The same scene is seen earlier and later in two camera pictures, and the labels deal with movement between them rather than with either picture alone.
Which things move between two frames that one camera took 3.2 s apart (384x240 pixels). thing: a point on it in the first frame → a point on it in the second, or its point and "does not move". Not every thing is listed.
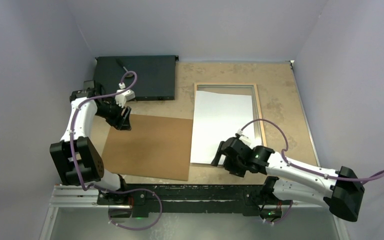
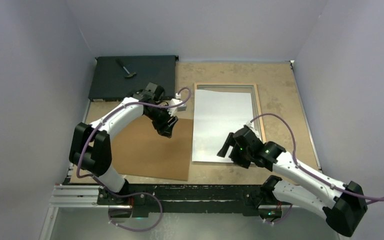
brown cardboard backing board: (155, 146) does not move
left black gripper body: (112, 113) → (161, 118)
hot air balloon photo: (217, 117) does not move
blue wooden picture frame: (258, 136) does not move
